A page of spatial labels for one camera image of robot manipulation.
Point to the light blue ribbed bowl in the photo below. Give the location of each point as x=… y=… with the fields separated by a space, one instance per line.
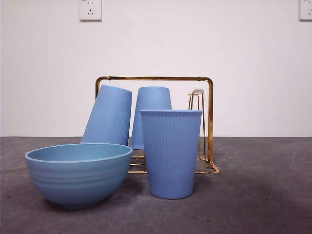
x=78 y=180

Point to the white wall socket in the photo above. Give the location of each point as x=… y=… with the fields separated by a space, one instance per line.
x=306 y=13
x=90 y=15

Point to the blue ribbed plastic cup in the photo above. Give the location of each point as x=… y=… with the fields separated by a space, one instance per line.
x=109 y=114
x=152 y=98
x=170 y=158

